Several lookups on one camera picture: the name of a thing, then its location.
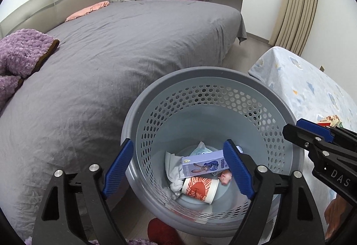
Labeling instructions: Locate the purple cardboard box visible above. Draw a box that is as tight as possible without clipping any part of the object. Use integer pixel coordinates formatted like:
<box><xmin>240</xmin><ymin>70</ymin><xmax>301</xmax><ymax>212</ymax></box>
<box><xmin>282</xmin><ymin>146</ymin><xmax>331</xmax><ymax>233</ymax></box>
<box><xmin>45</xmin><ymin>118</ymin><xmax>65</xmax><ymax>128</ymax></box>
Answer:
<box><xmin>181</xmin><ymin>149</ymin><xmax>230</xmax><ymax>179</ymax></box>

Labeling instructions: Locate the grey-blue perforated plastic basket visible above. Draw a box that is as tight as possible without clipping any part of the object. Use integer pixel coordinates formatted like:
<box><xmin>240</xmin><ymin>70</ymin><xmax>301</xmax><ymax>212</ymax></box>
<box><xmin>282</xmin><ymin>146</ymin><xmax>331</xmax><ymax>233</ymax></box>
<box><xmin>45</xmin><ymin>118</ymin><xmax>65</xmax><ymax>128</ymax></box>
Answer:
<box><xmin>120</xmin><ymin>66</ymin><xmax>306</xmax><ymax>236</ymax></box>

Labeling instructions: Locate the red patterned snack wrapper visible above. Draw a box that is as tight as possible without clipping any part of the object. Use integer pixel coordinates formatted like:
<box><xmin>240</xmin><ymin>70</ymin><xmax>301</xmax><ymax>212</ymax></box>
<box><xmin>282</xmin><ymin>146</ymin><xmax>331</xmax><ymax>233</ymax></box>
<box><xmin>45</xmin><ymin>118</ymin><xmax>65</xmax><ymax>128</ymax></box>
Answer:
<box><xmin>318</xmin><ymin>114</ymin><xmax>342</xmax><ymax>127</ymax></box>

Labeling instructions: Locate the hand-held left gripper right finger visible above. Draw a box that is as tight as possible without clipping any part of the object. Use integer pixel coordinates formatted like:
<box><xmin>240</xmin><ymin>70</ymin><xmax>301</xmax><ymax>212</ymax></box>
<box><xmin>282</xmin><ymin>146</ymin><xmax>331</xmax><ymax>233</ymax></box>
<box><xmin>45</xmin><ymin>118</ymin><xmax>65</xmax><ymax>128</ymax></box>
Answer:
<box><xmin>222</xmin><ymin>139</ymin><xmax>325</xmax><ymax>245</ymax></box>

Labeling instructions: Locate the light blue printed blanket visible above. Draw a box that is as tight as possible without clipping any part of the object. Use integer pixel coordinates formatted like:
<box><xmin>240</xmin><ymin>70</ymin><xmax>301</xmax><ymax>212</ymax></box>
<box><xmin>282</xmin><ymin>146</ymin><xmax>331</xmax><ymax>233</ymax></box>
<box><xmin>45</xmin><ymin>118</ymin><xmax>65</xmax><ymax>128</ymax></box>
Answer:
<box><xmin>248</xmin><ymin>46</ymin><xmax>357</xmax><ymax>206</ymax></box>

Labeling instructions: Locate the bed with grey sheet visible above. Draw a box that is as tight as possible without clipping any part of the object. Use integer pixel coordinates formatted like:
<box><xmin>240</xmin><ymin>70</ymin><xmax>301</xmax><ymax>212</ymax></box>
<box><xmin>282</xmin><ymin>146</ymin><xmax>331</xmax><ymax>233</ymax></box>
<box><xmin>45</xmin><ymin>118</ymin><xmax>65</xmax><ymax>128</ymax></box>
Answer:
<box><xmin>0</xmin><ymin>0</ymin><xmax>247</xmax><ymax>237</ymax></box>

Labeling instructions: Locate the red round object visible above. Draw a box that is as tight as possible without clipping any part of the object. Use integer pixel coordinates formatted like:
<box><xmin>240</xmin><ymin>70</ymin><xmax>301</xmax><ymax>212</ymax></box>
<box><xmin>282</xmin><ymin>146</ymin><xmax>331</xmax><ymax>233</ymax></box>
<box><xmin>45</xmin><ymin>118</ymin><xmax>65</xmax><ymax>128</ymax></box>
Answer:
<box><xmin>147</xmin><ymin>218</ymin><xmax>182</xmax><ymax>245</ymax></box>

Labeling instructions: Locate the red and white paper cup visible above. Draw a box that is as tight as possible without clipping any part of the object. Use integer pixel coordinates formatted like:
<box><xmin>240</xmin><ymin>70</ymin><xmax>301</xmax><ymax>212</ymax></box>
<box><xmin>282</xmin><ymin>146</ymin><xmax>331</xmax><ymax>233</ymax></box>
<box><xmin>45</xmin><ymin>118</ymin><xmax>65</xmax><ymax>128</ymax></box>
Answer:
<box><xmin>181</xmin><ymin>176</ymin><xmax>219</xmax><ymax>204</ymax></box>

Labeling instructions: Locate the person's right hand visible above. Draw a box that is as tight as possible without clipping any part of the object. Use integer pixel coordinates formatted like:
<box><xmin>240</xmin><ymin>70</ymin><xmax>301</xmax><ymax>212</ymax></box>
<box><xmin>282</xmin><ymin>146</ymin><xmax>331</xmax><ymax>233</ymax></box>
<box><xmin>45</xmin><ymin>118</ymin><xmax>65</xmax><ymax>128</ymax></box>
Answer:
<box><xmin>325</xmin><ymin>195</ymin><xmax>352</xmax><ymax>243</ymax></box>

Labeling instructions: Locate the purple fluffy blanket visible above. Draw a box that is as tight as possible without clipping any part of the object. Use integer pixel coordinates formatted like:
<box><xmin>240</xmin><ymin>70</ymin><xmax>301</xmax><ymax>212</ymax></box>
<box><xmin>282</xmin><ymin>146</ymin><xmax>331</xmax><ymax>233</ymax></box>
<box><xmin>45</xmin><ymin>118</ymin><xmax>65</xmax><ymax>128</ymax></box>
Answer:
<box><xmin>0</xmin><ymin>29</ymin><xmax>60</xmax><ymax>109</ymax></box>

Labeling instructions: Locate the pink pig toy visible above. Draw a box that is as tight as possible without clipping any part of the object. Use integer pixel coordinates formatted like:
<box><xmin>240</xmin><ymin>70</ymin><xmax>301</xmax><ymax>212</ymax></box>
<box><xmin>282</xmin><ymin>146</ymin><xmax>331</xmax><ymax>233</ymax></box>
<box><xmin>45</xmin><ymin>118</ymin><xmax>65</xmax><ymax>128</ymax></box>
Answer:
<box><xmin>218</xmin><ymin>172</ymin><xmax>233</xmax><ymax>187</ymax></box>

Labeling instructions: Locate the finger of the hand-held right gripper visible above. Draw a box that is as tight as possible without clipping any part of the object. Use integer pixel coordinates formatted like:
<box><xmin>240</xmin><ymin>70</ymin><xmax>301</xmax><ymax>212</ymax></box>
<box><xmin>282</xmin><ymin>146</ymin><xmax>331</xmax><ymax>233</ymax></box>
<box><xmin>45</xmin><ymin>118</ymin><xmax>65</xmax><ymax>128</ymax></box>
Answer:
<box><xmin>296</xmin><ymin>118</ymin><xmax>335</xmax><ymax>143</ymax></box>
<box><xmin>282</xmin><ymin>124</ymin><xmax>322</xmax><ymax>152</ymax></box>

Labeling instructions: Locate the pink pillow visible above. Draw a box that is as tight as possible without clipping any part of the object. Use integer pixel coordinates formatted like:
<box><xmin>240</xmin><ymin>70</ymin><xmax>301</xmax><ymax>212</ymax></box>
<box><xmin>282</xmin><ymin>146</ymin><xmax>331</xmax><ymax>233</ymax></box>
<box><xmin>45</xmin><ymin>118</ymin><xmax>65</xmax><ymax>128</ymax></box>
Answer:
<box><xmin>65</xmin><ymin>1</ymin><xmax>110</xmax><ymax>22</ymax></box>

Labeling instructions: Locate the beige padded headboard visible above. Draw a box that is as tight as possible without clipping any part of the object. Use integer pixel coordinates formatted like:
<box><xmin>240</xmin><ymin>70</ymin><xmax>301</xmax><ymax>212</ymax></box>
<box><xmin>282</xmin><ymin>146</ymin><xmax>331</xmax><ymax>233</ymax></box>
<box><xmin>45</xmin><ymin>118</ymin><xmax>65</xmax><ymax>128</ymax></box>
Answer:
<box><xmin>0</xmin><ymin>0</ymin><xmax>110</xmax><ymax>39</ymax></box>

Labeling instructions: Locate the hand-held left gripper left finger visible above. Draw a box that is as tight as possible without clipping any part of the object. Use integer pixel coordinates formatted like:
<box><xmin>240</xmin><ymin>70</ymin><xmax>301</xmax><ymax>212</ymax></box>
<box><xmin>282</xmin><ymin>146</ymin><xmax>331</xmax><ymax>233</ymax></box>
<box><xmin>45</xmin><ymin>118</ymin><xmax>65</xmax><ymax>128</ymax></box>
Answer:
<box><xmin>31</xmin><ymin>138</ymin><xmax>134</xmax><ymax>245</ymax></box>

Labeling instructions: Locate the light blue packet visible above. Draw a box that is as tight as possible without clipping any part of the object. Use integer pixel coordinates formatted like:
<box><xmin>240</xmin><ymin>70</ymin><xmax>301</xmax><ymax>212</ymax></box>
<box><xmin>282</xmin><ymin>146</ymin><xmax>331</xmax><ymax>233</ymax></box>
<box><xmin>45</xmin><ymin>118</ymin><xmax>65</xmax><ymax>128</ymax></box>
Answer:
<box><xmin>191</xmin><ymin>141</ymin><xmax>214</xmax><ymax>156</ymax></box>

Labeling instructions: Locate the white tissue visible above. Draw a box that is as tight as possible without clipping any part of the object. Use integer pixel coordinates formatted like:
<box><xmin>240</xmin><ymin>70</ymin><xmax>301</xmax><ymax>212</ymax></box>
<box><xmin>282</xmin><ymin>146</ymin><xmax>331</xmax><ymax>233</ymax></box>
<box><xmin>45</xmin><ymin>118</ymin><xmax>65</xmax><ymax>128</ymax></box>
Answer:
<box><xmin>164</xmin><ymin>150</ymin><xmax>187</xmax><ymax>201</ymax></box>

